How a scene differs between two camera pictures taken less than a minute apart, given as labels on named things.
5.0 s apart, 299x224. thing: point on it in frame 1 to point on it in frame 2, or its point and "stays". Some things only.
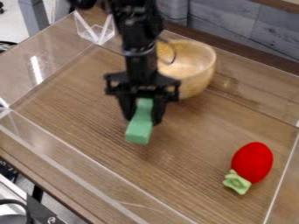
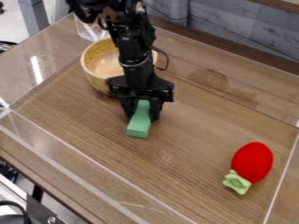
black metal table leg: x=37 y=192 stays
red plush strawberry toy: x=251 y=162 stays
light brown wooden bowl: x=187 y=63 to x=102 y=64
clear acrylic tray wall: x=210 y=166 stays
